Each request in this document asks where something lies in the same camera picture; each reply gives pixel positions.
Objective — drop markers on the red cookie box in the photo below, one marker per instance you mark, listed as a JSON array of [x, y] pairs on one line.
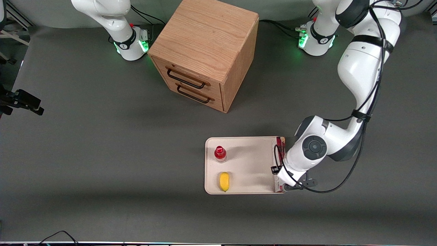
[[280, 145]]

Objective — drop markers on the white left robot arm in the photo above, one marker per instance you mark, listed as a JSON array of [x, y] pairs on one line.
[[358, 68]]

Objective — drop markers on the beige plastic tray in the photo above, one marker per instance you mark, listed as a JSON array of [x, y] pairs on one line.
[[252, 167]]

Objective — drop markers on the yellow lemon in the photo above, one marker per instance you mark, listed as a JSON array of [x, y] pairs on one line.
[[224, 181]]

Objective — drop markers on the small red-capped bottle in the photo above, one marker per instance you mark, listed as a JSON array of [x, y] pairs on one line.
[[220, 153]]

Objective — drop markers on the wooden two-drawer cabinet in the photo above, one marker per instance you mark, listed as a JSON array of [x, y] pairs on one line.
[[205, 41]]

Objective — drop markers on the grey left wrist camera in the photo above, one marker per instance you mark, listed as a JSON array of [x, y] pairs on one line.
[[307, 182]]

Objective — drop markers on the aluminium frame bars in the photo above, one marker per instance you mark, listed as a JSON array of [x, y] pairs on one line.
[[15, 24]]

